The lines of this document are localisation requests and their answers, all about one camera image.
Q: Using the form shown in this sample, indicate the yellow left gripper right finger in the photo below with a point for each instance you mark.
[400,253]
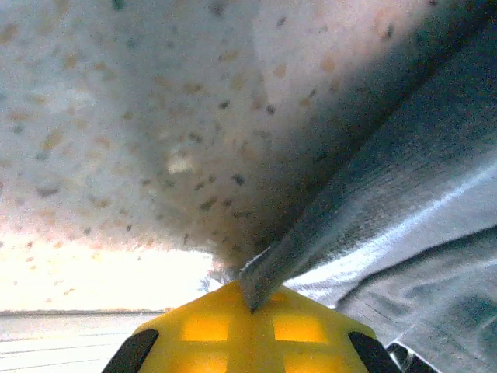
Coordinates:
[303,342]

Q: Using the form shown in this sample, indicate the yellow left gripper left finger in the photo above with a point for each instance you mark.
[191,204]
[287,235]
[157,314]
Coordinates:
[202,342]

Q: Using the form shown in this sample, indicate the grey t-shirt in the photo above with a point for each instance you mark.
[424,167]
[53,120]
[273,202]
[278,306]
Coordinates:
[407,233]

